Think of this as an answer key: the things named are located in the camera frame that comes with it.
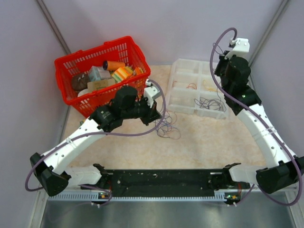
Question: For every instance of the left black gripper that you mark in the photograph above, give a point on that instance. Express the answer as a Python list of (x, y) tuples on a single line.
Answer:
[(152, 113)]

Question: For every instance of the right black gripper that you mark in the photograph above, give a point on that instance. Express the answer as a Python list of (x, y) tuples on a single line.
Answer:
[(222, 61)]

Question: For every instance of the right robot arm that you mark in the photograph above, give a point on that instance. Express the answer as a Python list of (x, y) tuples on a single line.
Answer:
[(247, 107)]

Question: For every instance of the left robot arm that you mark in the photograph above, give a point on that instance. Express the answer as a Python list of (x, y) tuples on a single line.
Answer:
[(52, 167)]

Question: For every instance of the clear compartment tray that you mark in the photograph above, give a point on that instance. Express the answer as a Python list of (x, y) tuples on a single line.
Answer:
[(191, 90)]

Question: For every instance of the striped yellow green box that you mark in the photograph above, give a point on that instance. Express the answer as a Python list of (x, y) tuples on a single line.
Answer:
[(122, 74)]

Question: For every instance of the beige carton box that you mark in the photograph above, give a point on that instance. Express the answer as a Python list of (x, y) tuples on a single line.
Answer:
[(97, 85)]

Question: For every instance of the teal grey box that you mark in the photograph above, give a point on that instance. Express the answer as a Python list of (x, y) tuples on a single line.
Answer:
[(98, 73)]

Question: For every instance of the red plastic basket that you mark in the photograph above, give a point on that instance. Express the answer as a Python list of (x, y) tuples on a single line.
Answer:
[(122, 49)]

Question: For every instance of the brown round item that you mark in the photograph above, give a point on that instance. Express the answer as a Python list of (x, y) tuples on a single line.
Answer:
[(79, 82)]

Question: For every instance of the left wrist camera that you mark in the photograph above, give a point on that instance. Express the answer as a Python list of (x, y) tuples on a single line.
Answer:
[(151, 93)]

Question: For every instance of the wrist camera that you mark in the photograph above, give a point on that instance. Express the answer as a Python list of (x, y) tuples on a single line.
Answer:
[(151, 93), (240, 48)]

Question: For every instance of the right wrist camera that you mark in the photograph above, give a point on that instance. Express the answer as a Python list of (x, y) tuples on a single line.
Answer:
[(240, 48)]

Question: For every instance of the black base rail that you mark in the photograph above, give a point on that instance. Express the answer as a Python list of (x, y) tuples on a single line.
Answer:
[(168, 183)]

